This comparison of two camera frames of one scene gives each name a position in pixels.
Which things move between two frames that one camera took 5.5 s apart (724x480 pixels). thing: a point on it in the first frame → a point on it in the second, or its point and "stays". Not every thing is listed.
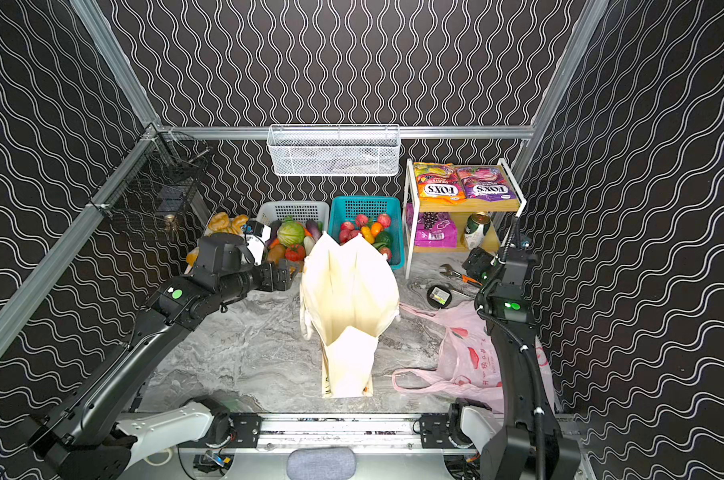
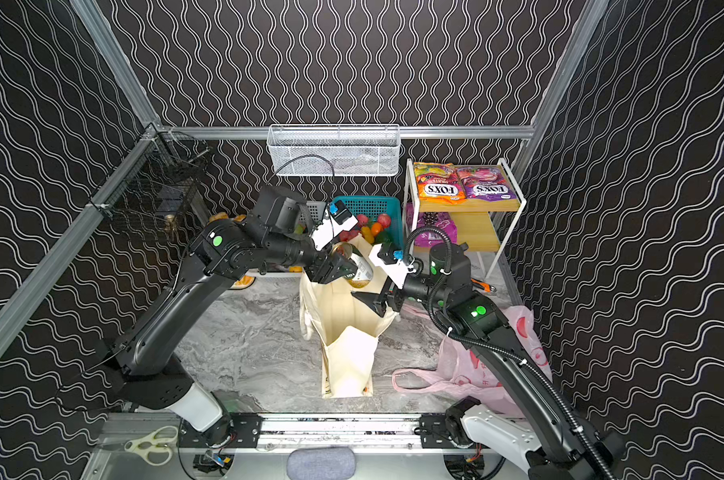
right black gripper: (476, 264) → (395, 296)
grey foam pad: (321, 463) stays
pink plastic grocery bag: (469, 371) stays
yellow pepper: (366, 232) stays
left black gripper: (281, 276) → (320, 264)
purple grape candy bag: (434, 229) stays
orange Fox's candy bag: (439, 182) stays
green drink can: (476, 227) → (364, 273)
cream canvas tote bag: (349, 297) stays
